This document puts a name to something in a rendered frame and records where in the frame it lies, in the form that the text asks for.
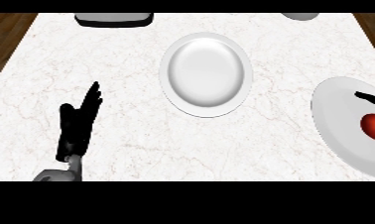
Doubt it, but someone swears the white plate with tomato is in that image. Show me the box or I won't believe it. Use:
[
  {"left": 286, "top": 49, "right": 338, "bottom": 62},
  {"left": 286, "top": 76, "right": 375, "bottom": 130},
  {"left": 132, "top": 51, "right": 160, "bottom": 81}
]
[{"left": 309, "top": 76, "right": 375, "bottom": 178}]

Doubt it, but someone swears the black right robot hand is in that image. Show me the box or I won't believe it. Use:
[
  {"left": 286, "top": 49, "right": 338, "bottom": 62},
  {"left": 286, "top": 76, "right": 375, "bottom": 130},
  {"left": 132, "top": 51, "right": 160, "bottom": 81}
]
[{"left": 352, "top": 90, "right": 375, "bottom": 105}]

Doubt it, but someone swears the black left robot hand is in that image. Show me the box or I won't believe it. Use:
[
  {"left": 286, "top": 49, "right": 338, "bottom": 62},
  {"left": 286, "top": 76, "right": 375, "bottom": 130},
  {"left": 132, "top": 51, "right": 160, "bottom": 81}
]
[{"left": 54, "top": 80, "right": 103, "bottom": 164}]

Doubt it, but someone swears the grey round object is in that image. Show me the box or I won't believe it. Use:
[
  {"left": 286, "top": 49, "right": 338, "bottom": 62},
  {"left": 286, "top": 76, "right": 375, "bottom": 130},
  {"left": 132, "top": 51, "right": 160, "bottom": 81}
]
[{"left": 280, "top": 13, "right": 320, "bottom": 22}]

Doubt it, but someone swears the white oval plate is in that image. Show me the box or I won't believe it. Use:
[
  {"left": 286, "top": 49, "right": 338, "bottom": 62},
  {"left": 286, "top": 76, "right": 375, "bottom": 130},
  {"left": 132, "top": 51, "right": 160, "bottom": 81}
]
[{"left": 157, "top": 32, "right": 255, "bottom": 119}]

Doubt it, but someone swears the grey and black appliance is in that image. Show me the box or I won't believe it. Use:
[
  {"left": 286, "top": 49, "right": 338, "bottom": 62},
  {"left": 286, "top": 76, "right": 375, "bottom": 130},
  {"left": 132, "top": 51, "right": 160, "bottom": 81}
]
[{"left": 73, "top": 13, "right": 154, "bottom": 29}]

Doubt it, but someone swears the red tomato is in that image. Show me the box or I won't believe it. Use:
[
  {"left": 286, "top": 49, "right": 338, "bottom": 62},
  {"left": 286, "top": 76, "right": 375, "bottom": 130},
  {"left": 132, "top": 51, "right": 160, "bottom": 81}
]
[{"left": 358, "top": 113, "right": 375, "bottom": 141}]

